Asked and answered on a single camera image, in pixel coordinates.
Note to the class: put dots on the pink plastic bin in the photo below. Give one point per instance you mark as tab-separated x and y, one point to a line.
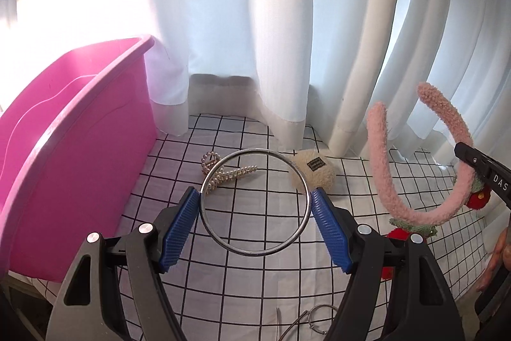
84	149

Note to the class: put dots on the cream fluffy hair clip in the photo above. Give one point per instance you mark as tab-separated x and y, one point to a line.
315	167

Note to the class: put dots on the white checked tablecloth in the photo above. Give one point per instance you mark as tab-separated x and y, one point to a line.
259	285

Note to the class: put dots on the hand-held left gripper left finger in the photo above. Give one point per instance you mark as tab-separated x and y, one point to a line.
181	229

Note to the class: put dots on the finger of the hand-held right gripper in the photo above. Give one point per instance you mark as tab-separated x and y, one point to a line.
485	173

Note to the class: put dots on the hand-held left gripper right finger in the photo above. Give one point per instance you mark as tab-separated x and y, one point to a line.
329	231

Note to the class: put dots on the person's right hand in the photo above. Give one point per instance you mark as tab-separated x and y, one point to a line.
497	257

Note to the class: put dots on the pink fuzzy strawberry headband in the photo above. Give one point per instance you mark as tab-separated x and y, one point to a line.
389	201

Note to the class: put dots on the silver metal bangle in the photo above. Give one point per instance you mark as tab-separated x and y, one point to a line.
255	254

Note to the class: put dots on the white curtain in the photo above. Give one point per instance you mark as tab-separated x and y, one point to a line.
279	25

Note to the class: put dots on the pearl hair clip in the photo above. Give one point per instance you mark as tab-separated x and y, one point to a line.
223	173

